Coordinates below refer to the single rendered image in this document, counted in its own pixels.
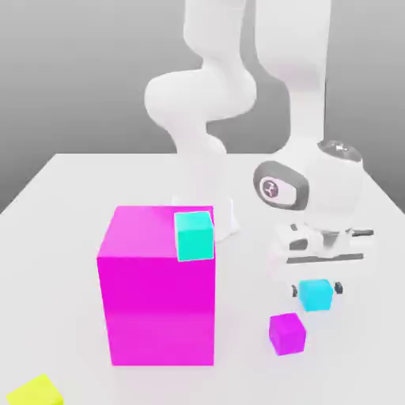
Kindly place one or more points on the small teal cube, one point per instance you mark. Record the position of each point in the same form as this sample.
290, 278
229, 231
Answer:
194, 237

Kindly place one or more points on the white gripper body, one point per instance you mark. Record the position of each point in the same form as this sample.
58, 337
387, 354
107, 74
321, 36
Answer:
322, 269

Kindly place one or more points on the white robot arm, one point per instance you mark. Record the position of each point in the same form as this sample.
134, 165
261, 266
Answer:
202, 95

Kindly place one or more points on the large magenta box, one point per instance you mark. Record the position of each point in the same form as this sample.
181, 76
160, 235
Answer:
155, 300

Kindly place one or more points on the small purple cube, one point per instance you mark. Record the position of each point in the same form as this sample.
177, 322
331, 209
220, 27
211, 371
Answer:
287, 333

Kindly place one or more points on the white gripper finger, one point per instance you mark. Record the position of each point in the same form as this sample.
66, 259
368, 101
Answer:
294, 290
338, 287

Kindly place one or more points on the small cyan cube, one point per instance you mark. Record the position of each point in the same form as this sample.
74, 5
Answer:
315, 295

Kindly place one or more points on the small yellow cube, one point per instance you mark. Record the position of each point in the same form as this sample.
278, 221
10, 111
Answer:
36, 392

